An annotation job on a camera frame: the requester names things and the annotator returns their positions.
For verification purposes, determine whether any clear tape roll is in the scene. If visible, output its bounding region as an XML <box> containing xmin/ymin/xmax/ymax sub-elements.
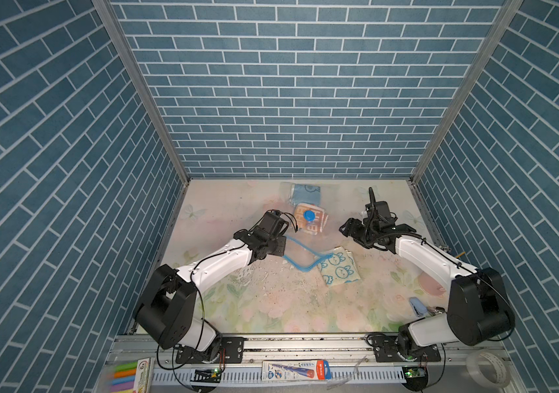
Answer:
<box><xmin>465</xmin><ymin>350</ymin><xmax>512</xmax><ymax>389</ymax></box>

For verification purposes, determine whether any clear plastic wrapper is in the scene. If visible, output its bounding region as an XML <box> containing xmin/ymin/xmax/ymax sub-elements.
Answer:
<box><xmin>326</xmin><ymin>356</ymin><xmax>369</xmax><ymax>391</ymax></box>

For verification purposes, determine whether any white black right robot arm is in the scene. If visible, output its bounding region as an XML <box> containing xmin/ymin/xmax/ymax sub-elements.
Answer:
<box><xmin>339</xmin><ymin>188</ymin><xmax>516</xmax><ymax>360</ymax></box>

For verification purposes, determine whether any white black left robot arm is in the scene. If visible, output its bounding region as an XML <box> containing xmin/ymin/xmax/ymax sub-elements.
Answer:
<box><xmin>133</xmin><ymin>210</ymin><xmax>298</xmax><ymax>362</ymax></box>

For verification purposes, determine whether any beige towel blue bunny print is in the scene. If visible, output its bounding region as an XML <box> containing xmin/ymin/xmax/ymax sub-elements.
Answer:
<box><xmin>318</xmin><ymin>247</ymin><xmax>361</xmax><ymax>287</ymax></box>

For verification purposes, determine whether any clear vacuum bag blue zip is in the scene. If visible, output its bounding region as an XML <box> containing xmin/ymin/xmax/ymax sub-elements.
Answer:
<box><xmin>279</xmin><ymin>182</ymin><xmax>341</xmax><ymax>272</ymax></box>

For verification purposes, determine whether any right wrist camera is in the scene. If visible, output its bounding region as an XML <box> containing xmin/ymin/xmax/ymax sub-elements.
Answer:
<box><xmin>371</xmin><ymin>201</ymin><xmax>393</xmax><ymax>222</ymax></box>

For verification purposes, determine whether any red blue toothpaste box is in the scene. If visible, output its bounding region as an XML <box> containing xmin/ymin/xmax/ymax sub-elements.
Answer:
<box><xmin>261</xmin><ymin>360</ymin><xmax>332</xmax><ymax>382</ymax></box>

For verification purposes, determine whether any coloured marker pack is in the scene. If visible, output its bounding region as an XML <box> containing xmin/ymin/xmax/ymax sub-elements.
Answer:
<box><xmin>104</xmin><ymin>358</ymin><xmax>155</xmax><ymax>393</ymax></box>

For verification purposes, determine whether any aluminium corner post right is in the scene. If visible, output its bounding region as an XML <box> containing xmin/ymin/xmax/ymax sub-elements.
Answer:
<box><xmin>409</xmin><ymin>0</ymin><xmax>526</xmax><ymax>185</ymax></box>

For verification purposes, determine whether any light blue towel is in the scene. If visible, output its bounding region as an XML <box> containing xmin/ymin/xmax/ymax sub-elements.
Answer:
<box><xmin>289</xmin><ymin>183</ymin><xmax>321</xmax><ymax>206</ymax></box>

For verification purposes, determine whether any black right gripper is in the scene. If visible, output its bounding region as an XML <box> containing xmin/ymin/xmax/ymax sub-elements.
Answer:
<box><xmin>338</xmin><ymin>217</ymin><xmax>379</xmax><ymax>249</ymax></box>

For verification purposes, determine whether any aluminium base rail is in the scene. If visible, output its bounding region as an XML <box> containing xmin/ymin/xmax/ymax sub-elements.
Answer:
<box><xmin>94</xmin><ymin>332</ymin><xmax>526</xmax><ymax>392</ymax></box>

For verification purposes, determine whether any aluminium corner post left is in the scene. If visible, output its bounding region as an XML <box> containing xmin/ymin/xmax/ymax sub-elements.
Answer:
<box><xmin>93</xmin><ymin>0</ymin><xmax>189</xmax><ymax>187</ymax></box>

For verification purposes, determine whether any aluminium corner post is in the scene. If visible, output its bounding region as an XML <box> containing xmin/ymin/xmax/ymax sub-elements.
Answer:
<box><xmin>409</xmin><ymin>0</ymin><xmax>526</xmax><ymax>185</ymax></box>
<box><xmin>93</xmin><ymin>0</ymin><xmax>189</xmax><ymax>187</ymax></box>

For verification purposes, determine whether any blue vacuum bag valve cap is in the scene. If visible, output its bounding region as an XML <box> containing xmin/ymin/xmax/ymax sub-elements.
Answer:
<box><xmin>303</xmin><ymin>210</ymin><xmax>316</xmax><ymax>223</ymax></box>

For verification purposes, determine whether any orange white patterned towel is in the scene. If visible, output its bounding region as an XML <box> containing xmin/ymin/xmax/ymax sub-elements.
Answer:
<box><xmin>293</xmin><ymin>203</ymin><xmax>329</xmax><ymax>236</ymax></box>

